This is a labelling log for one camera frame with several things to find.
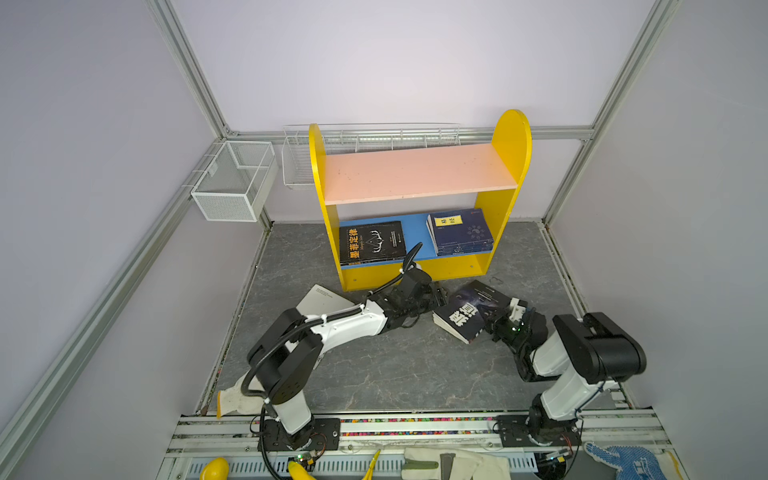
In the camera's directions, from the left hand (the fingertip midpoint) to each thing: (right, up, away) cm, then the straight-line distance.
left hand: (444, 300), depth 84 cm
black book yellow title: (-22, +16, +10) cm, 29 cm away
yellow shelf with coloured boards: (+4, +32, +45) cm, 55 cm away
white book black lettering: (-38, -2, +11) cm, 39 cm away
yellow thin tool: (-20, -37, -17) cm, 45 cm away
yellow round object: (-54, -35, -18) cm, 66 cm away
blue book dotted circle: (+6, +21, +11) cm, 25 cm away
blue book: (+4, +15, +8) cm, 18 cm away
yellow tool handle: (-35, -34, -20) cm, 53 cm away
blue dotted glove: (+43, -36, -14) cm, 58 cm away
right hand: (+11, -3, +6) cm, 13 cm away
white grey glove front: (-1, -36, -15) cm, 39 cm away
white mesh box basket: (-70, +39, +21) cm, 83 cm away
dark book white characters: (+7, -5, +5) cm, 10 cm away
